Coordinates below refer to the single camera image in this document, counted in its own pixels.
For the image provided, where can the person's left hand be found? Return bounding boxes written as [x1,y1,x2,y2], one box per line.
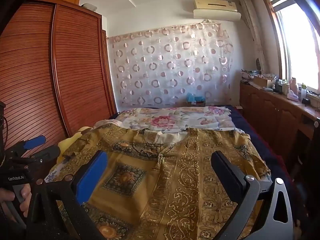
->
[0,184,32,222]

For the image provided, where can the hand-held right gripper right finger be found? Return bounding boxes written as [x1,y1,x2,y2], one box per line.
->
[211,151,293,240]

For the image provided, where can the open cardboard box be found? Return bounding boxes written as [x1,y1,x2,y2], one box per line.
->
[252,76,274,88]

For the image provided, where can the circle patterned sheer curtain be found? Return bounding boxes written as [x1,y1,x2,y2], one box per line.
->
[107,22,234,107]

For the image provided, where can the wall air conditioner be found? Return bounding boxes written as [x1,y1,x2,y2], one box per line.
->
[192,0,242,20]

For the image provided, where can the pink floral bed sheet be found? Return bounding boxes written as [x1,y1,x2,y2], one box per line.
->
[45,106,243,183]

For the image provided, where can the pile of papers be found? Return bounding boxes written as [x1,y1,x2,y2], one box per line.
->
[241,69,260,83]

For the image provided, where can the wooden framed window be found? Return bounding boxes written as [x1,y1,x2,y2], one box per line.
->
[260,0,320,93]

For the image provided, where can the blue plastic object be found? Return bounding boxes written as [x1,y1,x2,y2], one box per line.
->
[185,92,206,103]

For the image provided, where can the pink bottle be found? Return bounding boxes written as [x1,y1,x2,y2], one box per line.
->
[289,77,299,95]

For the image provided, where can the wooden slatted wardrobe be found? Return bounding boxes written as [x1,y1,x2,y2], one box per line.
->
[0,0,117,155]

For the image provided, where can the wooden sideboard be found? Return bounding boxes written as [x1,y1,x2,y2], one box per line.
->
[239,81,320,170]

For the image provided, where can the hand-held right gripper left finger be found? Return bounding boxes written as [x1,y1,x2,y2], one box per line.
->
[26,150,108,240]

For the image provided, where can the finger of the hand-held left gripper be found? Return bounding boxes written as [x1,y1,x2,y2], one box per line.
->
[5,135,47,158]
[11,145,61,172]

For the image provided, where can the white window curtain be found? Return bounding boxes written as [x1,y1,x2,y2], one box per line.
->
[239,0,267,73]

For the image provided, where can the yellow cloth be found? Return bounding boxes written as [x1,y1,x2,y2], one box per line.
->
[57,126,92,165]

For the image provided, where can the mustard patterned garment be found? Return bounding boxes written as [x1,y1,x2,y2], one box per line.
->
[59,126,272,240]

